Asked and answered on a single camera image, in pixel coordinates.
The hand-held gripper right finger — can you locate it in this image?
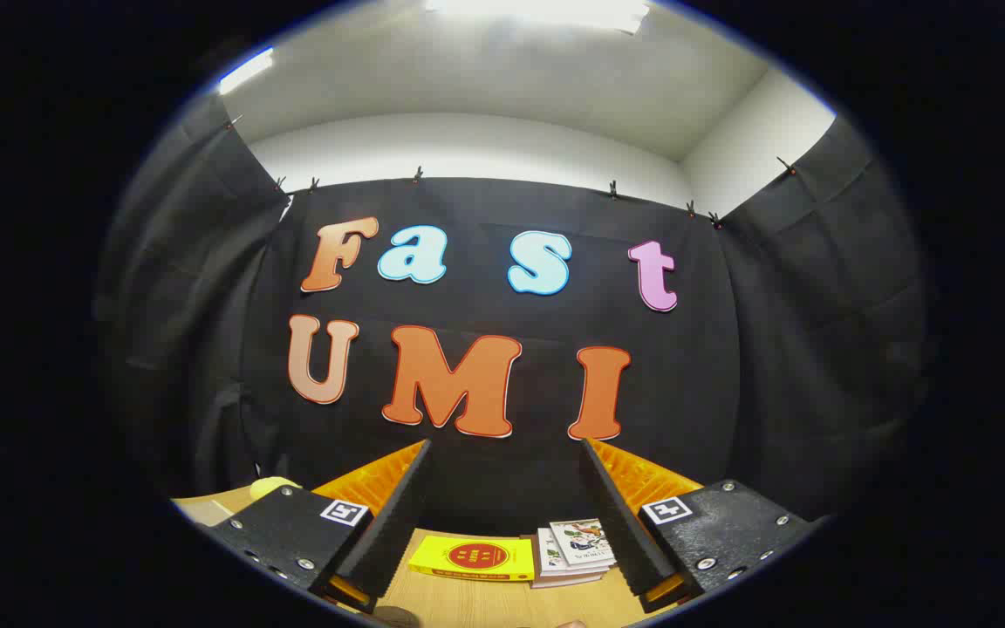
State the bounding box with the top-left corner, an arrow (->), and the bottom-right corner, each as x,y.
578,438 -> 822,613

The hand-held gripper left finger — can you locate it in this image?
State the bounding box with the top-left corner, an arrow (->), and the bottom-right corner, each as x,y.
206,439 -> 432,613

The yellow book with red circle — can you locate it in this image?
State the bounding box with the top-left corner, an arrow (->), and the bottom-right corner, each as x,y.
408,535 -> 536,583

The black backdrop cloth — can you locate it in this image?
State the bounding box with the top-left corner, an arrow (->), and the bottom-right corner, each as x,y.
94,92 -> 935,537

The yellow bun plush toy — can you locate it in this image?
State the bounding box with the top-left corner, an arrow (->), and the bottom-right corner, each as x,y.
250,476 -> 303,502

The row of small cloth clips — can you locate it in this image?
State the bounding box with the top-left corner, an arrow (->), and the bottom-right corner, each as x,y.
223,113 -> 800,230

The ceiling light panel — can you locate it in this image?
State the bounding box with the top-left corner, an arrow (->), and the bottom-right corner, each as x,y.
218,47 -> 276,96
424,0 -> 652,36

